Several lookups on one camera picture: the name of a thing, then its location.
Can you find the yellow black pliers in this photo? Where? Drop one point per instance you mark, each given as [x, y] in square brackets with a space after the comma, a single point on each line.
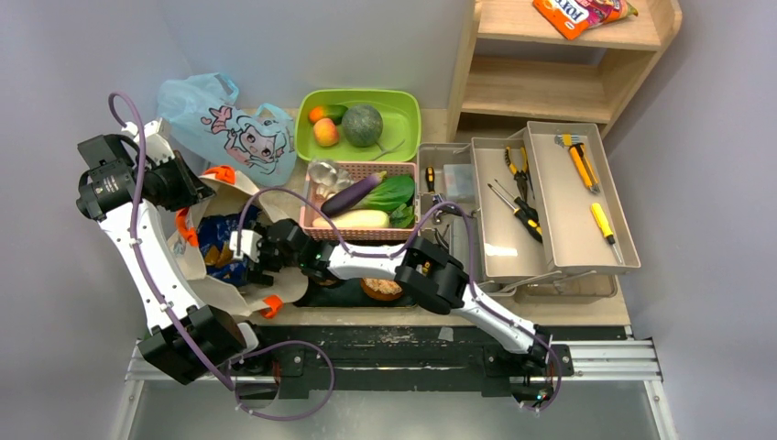
[519, 169]

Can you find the orange peach fruit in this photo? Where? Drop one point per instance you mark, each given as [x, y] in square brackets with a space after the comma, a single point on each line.
[325, 133]

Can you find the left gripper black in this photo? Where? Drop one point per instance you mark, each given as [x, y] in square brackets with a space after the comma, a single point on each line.
[191, 192]

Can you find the hex key set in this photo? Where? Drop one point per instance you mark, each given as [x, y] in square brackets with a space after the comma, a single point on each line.
[568, 140]

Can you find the netted green melon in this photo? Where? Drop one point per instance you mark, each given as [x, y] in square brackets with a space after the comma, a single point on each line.
[363, 126]

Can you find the blue snack packet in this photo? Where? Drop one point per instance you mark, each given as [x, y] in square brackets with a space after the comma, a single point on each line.
[213, 233]

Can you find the small yellow handle screwdriver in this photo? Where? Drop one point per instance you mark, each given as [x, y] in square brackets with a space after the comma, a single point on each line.
[429, 178]

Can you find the orange snack packet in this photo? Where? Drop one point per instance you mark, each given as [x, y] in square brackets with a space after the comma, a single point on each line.
[571, 18]

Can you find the green lettuce leaf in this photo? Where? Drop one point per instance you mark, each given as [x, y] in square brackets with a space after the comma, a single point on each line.
[402, 217]

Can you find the green plastic tub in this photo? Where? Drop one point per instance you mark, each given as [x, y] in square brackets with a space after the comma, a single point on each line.
[401, 133]

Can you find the yellow utility knife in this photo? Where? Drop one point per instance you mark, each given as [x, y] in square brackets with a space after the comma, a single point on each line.
[584, 167]

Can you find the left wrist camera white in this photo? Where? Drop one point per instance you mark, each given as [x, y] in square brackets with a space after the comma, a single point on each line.
[157, 139]

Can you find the purple eggplant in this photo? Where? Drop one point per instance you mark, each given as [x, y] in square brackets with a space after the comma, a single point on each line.
[349, 197]

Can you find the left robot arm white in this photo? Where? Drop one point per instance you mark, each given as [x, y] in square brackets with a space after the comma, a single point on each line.
[123, 190]

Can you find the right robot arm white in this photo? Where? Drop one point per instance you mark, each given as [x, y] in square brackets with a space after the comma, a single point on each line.
[433, 278]

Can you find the clear plastic parts box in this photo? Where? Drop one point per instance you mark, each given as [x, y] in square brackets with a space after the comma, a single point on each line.
[459, 182]

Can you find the wooden shelf unit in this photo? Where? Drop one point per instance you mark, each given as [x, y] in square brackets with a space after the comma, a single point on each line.
[554, 90]

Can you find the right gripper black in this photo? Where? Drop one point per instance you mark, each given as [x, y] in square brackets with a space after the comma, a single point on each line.
[264, 254]

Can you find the beige toolbox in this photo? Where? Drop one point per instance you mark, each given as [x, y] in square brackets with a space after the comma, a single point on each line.
[574, 262]

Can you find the yellow black screwdriver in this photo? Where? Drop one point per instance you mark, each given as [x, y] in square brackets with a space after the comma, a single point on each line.
[529, 221]

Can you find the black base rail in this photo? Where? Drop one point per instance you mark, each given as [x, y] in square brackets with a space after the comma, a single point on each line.
[400, 358]

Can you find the light blue plastic grocery bag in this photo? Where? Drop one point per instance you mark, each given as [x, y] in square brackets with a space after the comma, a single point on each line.
[204, 118]

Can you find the beige canvas tote bag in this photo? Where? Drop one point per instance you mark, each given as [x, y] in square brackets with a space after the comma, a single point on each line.
[232, 190]

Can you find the pink perforated basket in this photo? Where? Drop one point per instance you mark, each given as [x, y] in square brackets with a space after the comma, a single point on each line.
[359, 170]

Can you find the black tray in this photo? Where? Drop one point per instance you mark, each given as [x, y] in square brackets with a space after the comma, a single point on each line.
[326, 291]

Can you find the white garlic bulbs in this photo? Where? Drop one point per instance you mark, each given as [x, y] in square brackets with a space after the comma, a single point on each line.
[328, 177]

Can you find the orange green mango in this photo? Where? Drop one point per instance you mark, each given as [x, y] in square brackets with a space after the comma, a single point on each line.
[334, 112]

